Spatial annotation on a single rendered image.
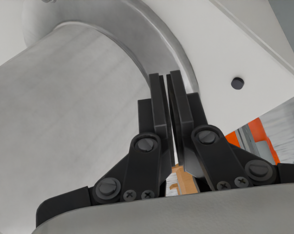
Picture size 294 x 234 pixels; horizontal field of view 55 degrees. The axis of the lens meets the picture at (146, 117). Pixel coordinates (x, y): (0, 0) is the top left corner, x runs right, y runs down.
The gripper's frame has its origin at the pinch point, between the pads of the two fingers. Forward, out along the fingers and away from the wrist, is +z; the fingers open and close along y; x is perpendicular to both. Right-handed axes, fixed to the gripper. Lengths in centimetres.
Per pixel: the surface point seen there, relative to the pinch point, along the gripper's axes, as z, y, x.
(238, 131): 63, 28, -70
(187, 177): 431, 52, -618
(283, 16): 71, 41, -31
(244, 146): 58, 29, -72
